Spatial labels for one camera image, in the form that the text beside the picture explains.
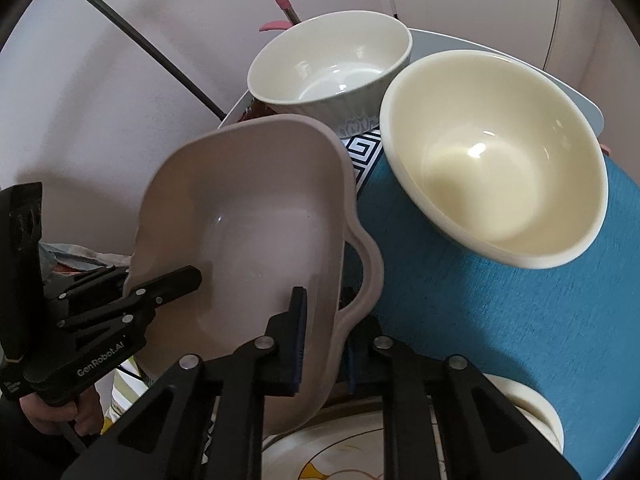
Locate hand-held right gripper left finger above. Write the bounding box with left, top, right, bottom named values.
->
left=60, top=287, right=308, bottom=480

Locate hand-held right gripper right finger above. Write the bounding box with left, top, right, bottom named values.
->
left=349, top=317, right=581, bottom=480

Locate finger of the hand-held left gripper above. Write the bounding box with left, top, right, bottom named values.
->
left=57, top=266, right=203, bottom=332
left=46, top=264, right=132, bottom=303

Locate pink square bowl with handles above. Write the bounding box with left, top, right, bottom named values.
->
left=122, top=114, right=385, bottom=436

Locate cartoon printed white plate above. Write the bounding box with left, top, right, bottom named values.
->
left=200, top=400, right=506, bottom=480

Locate cream plate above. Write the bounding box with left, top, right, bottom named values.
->
left=482, top=372, right=566, bottom=456

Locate person's left hand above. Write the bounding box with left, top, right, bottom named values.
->
left=20, top=387, right=107, bottom=436

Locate crumpled plastic bag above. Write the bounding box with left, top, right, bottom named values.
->
left=40, top=242, right=133, bottom=281

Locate teal tablecloth with patterned edge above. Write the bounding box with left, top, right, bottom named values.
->
left=335, top=120, right=640, bottom=480

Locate cream round bowl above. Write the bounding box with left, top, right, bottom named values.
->
left=379, top=51, right=610, bottom=270

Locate white ribbed bowl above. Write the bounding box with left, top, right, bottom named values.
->
left=247, top=10, right=414, bottom=126

